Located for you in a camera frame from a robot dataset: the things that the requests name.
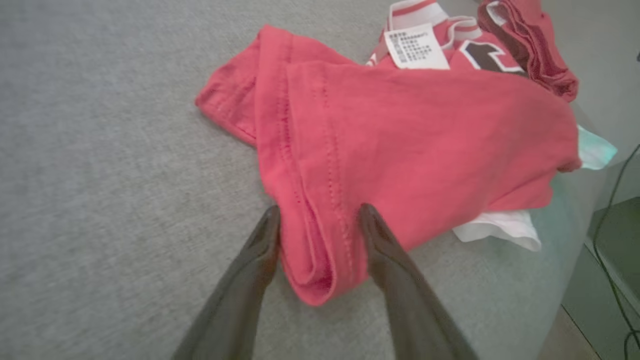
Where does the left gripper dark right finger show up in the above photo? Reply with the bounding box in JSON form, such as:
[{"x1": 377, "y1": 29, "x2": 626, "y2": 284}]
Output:
[{"x1": 358, "y1": 202, "x2": 480, "y2": 360}]

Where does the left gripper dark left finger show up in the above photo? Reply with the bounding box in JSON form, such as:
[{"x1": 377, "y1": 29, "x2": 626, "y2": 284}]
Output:
[{"x1": 171, "y1": 204, "x2": 282, "y2": 360}]

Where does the red t-shirt striped collar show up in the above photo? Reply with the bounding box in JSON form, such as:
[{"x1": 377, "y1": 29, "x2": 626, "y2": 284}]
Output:
[{"x1": 194, "y1": 0, "x2": 619, "y2": 307}]

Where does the grey sofa seat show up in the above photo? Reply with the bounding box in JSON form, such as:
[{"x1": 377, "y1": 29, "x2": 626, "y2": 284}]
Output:
[{"x1": 0, "y1": 0, "x2": 623, "y2": 360}]

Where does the dark green flat panel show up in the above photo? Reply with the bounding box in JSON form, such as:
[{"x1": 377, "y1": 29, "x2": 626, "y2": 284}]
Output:
[{"x1": 585, "y1": 196, "x2": 640, "y2": 321}]

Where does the thin black floor cable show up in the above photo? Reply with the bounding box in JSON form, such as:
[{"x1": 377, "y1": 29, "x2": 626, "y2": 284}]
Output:
[{"x1": 591, "y1": 144, "x2": 640, "y2": 360}]

